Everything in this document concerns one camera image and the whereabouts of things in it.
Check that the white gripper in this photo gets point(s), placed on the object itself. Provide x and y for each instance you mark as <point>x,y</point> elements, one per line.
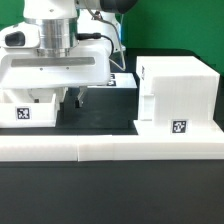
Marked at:
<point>87,64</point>

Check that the white front drawer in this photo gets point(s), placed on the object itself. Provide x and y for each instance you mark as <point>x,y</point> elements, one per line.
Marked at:
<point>18,110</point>

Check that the white drawer box frame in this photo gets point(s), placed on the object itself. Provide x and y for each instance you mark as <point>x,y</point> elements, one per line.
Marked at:
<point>177,95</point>

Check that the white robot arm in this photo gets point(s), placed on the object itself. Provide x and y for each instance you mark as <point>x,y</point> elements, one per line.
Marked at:
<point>46,53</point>

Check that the white marker tag plate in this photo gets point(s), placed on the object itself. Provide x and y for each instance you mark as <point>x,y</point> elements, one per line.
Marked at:
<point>120,81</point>

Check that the white L-shaped fence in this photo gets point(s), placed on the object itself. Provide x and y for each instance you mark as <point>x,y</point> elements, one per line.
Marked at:
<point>110,148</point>

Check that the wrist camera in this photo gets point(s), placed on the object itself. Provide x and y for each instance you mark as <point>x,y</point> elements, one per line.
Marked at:
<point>21,35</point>

